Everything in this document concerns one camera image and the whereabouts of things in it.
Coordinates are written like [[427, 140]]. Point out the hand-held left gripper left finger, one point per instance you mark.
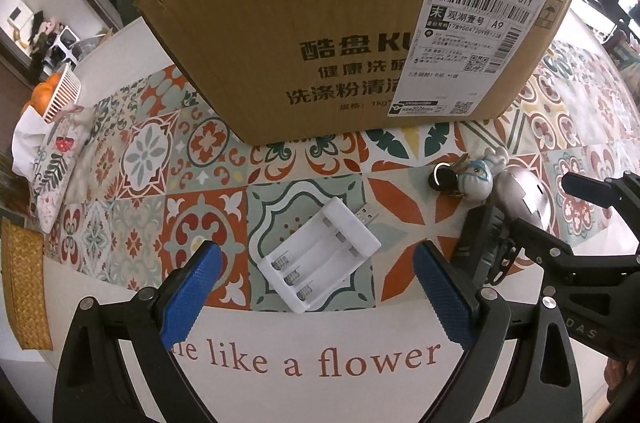
[[187, 298]]

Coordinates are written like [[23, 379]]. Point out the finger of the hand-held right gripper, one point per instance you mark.
[[537, 248], [585, 188]]

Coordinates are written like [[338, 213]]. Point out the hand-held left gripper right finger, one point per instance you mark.
[[447, 298]]

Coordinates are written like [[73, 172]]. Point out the silver helmet-shaped trinket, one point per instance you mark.
[[522, 195]]

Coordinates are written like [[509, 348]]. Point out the white battery charger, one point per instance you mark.
[[320, 255]]

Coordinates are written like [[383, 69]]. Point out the brown cardboard box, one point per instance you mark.
[[325, 3]]

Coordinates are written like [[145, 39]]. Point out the tile patterned table mat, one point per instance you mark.
[[150, 183]]

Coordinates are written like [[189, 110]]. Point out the woven straw box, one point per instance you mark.
[[25, 283]]

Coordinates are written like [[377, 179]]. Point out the floral fabric tissue cover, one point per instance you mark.
[[52, 168]]

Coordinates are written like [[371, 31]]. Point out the white fruit basket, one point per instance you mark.
[[65, 93]]

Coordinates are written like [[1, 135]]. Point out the orange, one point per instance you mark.
[[31, 107], [44, 88]]

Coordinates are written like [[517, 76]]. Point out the white shoe rack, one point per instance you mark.
[[64, 45]]

